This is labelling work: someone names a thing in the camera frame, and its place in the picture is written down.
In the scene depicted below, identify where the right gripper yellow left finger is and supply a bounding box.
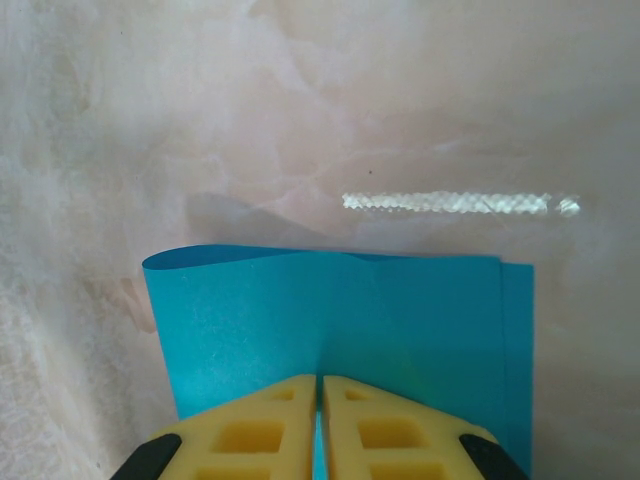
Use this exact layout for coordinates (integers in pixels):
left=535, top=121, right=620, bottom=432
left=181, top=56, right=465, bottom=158
left=109, top=373, right=319, bottom=480

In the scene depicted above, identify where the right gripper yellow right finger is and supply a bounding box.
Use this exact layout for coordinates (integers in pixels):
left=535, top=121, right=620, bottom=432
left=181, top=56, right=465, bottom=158
left=319, top=374, right=529, bottom=480

